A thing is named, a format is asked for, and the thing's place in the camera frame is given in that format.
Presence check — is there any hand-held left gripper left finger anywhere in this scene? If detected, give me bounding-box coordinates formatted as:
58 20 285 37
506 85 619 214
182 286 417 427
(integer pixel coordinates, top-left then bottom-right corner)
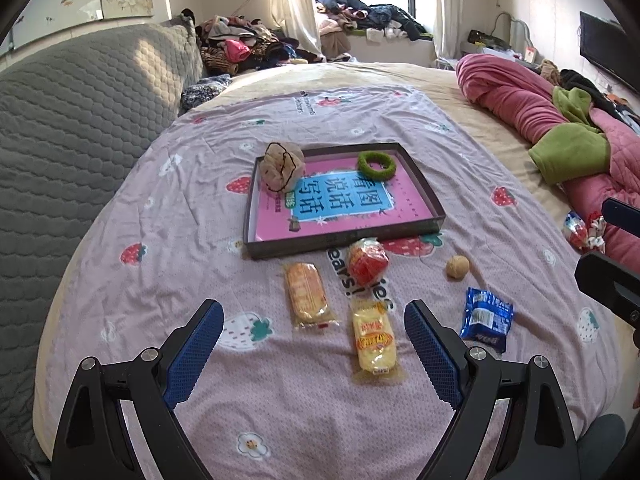
50 299 225 480

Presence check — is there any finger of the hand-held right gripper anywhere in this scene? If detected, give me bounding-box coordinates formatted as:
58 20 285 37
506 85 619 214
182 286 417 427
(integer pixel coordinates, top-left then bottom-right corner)
602 198 640 239
574 252 640 331

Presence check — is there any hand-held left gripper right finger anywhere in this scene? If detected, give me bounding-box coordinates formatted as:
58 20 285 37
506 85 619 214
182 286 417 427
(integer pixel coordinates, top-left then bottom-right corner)
404 299 583 480

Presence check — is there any yellow cake packet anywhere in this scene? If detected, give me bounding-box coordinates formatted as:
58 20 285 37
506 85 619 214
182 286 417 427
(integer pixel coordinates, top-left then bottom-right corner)
348 297 403 386

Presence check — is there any blue snack packet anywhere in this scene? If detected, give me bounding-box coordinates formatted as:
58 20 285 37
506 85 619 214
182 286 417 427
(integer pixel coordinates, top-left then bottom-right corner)
459 287 515 354

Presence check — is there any walnut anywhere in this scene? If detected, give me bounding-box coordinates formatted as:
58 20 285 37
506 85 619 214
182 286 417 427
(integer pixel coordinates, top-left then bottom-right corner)
446 255 472 280

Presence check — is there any orange cracker packet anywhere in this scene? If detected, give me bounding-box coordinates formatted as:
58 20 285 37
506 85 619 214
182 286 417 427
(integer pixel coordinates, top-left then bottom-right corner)
283 261 338 331

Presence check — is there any dark shallow tray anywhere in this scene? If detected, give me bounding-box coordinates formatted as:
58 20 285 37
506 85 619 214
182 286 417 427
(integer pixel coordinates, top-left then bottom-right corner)
242 142 447 261

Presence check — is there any green fleece blanket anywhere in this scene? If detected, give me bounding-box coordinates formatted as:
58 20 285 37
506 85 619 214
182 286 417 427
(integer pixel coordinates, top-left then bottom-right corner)
529 87 613 186

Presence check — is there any red orange snack packet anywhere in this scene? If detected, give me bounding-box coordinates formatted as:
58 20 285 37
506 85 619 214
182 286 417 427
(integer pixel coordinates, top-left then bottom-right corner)
346 237 391 288

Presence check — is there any purple strawberry printed blanket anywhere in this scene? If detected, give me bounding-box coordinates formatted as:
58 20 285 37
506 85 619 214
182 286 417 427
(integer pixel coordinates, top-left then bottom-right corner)
32 85 631 480

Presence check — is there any dark clothes pile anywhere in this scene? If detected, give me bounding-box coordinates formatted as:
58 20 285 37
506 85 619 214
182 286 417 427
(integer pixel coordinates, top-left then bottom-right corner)
542 60 640 126

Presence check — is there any dark grey cloth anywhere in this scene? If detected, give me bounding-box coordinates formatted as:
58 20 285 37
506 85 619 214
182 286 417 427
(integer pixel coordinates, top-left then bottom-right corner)
575 412 632 480

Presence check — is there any pink quilt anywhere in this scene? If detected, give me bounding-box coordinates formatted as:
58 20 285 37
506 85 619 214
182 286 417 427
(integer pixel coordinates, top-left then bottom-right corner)
456 52 640 273

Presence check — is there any black television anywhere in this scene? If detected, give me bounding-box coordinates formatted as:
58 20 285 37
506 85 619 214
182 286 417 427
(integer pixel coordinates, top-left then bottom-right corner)
580 10 640 91

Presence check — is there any beige mesh scrunchie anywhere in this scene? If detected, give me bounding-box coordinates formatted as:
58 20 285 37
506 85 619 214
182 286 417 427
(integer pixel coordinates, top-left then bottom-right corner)
262 142 307 193

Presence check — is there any grey quilted headboard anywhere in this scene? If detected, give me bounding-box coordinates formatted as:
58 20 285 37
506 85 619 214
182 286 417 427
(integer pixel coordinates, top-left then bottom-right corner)
0 22 206 466

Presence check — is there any dark floral cloth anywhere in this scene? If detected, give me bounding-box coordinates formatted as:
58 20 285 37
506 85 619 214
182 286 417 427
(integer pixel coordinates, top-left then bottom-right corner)
181 75 233 111

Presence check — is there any cream curtain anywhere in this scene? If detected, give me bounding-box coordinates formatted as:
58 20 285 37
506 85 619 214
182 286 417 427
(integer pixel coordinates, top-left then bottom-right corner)
270 0 321 61
434 0 471 58

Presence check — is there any pile of mixed clothes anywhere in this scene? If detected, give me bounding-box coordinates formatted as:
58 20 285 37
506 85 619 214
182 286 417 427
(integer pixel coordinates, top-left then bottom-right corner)
181 8 321 73

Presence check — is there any clothes heap on windowsill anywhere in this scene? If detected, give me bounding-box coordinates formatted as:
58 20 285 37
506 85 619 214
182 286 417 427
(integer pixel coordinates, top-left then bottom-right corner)
315 0 433 43

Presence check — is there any green fuzzy ring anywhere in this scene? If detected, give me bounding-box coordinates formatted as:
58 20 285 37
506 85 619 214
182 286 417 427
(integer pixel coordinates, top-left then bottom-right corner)
356 151 397 180

